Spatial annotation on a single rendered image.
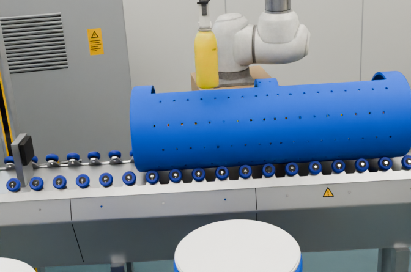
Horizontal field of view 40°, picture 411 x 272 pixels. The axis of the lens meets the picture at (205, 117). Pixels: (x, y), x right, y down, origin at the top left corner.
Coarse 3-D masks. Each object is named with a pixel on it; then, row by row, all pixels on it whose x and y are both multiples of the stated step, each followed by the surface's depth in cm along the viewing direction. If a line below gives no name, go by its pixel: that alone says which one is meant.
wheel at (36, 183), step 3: (33, 177) 180; (36, 177) 180; (39, 177) 180; (30, 180) 180; (33, 180) 180; (36, 180) 180; (39, 180) 180; (42, 180) 180; (30, 183) 179; (33, 183) 179; (36, 183) 179; (39, 183) 179; (42, 183) 179; (30, 186) 179; (33, 186) 179; (36, 186) 179; (39, 186) 179; (42, 186) 180; (33, 189) 179; (36, 189) 179; (39, 189) 180
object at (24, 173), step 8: (24, 136) 188; (16, 144) 181; (24, 144) 183; (16, 152) 182; (24, 152) 183; (32, 152) 190; (16, 160) 183; (24, 160) 184; (16, 168) 184; (24, 168) 186; (32, 168) 194; (24, 176) 186; (32, 176) 194; (24, 184) 186
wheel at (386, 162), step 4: (384, 156) 179; (380, 160) 178; (384, 160) 178; (388, 160) 178; (380, 164) 178; (384, 164) 178; (388, 164) 178; (392, 164) 178; (380, 168) 179; (384, 168) 178; (388, 168) 178
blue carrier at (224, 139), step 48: (144, 96) 175; (192, 96) 174; (240, 96) 173; (288, 96) 173; (336, 96) 172; (384, 96) 171; (144, 144) 172; (192, 144) 172; (240, 144) 172; (288, 144) 172; (336, 144) 173; (384, 144) 173
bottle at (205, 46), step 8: (200, 32) 163; (208, 32) 162; (200, 40) 162; (208, 40) 162; (216, 40) 164; (200, 48) 163; (208, 48) 162; (216, 48) 164; (200, 56) 164; (208, 56) 163; (216, 56) 165; (200, 64) 164; (208, 64) 164; (216, 64) 165; (200, 72) 165; (208, 72) 165; (216, 72) 166; (200, 80) 166; (208, 80) 165; (216, 80) 167; (208, 88) 166
